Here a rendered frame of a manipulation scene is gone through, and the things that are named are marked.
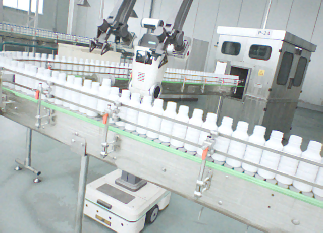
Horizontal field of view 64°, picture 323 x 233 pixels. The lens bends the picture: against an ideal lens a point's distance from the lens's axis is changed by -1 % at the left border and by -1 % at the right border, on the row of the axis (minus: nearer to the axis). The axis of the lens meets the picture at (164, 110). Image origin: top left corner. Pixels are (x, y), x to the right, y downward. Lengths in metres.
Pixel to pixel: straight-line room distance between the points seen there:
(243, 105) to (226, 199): 3.84
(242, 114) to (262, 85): 0.61
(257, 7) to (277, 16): 1.02
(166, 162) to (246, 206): 0.34
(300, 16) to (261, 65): 8.66
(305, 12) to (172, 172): 12.46
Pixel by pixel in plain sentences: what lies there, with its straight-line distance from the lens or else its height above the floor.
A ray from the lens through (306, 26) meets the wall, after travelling 13.12.
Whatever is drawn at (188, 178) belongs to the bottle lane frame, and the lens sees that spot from 1.04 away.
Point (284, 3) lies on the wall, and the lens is 13.37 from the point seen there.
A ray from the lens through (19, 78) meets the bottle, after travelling 1.73.
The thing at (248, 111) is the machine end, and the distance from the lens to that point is 4.74.
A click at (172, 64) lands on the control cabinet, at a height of 1.05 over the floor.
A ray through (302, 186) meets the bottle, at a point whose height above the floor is 1.02.
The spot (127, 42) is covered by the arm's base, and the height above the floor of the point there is 1.38.
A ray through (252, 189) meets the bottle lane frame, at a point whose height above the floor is 0.95.
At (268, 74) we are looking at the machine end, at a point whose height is 1.29.
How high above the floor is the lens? 1.36
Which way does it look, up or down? 13 degrees down
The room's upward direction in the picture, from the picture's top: 10 degrees clockwise
